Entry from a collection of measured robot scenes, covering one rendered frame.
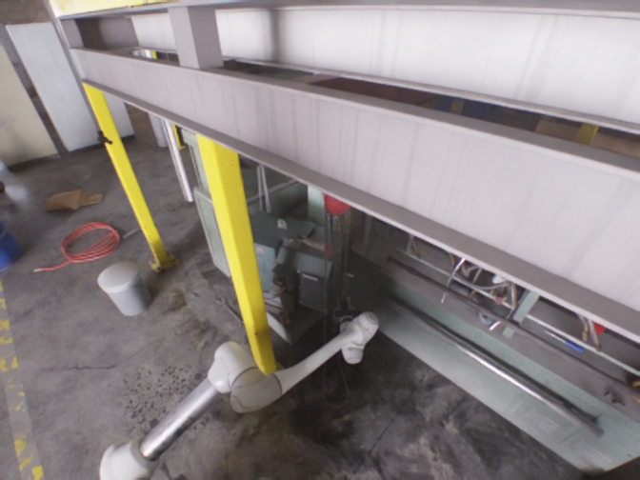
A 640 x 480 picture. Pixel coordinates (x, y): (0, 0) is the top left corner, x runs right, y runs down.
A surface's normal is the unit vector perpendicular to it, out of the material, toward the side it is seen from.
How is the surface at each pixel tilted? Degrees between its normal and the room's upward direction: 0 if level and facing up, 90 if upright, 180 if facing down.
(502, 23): 90
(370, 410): 0
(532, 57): 90
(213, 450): 0
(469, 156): 90
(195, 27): 90
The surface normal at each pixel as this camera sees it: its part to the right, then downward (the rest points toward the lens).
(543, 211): -0.69, 0.45
